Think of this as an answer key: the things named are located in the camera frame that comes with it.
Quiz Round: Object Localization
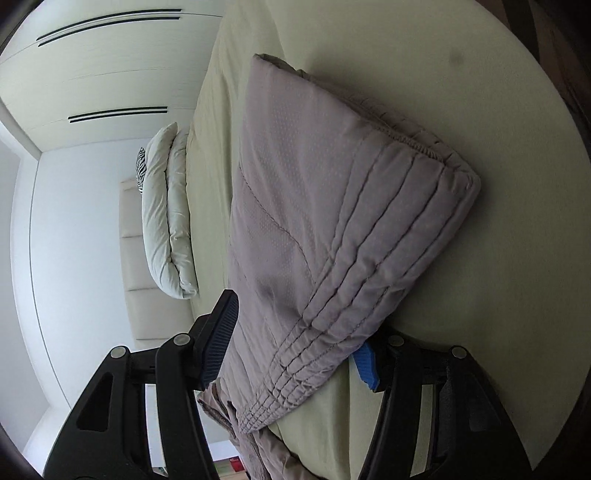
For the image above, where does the beige padded headboard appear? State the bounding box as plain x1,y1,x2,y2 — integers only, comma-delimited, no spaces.
119,179,193,350

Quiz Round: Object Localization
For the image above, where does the red storage box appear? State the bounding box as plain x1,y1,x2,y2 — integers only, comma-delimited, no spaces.
228,456,245,472

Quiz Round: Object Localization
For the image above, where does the bed with beige cover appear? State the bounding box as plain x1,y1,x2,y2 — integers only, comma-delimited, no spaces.
188,1,590,479

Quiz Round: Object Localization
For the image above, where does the folded white duvet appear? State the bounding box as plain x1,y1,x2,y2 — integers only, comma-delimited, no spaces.
141,122,198,300

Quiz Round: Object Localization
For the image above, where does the zebra print pillow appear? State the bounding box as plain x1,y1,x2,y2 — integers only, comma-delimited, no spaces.
135,147,147,193

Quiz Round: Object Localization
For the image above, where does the white built-in wardrobe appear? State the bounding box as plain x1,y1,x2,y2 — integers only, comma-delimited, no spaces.
1,1,226,157

